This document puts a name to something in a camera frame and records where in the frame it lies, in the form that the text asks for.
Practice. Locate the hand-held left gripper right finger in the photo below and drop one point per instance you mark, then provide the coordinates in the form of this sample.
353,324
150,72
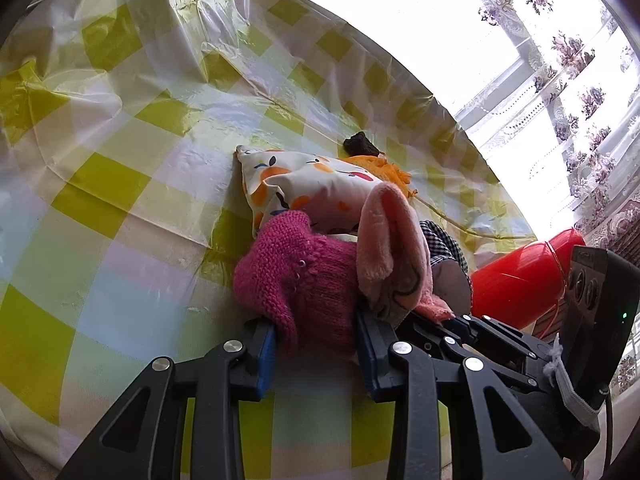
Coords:
370,360

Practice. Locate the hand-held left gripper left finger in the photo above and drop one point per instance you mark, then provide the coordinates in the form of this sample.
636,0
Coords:
265,360

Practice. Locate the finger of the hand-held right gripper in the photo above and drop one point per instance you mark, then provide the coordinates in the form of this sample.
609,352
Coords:
442,335
500,338

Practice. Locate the magenta knitted sock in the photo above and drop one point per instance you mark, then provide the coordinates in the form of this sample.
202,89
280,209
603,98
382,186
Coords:
310,285

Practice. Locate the pink fleece sock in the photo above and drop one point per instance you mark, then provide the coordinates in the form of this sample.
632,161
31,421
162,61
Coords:
395,250

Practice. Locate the beige fabric sachet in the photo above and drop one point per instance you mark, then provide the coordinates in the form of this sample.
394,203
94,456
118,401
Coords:
452,282

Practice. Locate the red thermos bottle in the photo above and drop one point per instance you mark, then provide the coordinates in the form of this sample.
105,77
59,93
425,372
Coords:
515,280

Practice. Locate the black white checked cloth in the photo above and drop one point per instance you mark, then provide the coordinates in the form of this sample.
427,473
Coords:
442,240

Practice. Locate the pink patterned drape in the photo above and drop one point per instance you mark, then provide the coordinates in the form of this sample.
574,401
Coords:
620,225

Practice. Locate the thin dried stem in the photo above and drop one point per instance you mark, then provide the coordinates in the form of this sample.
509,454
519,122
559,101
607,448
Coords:
465,225

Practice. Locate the orange knitted cloth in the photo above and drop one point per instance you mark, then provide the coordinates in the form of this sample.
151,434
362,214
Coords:
380,167

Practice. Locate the fruit print fabric sachet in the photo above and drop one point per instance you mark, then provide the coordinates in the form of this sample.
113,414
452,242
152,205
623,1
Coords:
300,180

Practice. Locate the dark brown lump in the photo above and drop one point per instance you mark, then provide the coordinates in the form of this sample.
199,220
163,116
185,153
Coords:
360,145

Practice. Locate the yellow checked plastic tablecloth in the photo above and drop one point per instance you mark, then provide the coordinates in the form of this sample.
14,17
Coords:
100,210

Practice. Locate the floral sheer curtain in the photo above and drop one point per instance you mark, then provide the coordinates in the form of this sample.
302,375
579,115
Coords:
560,60

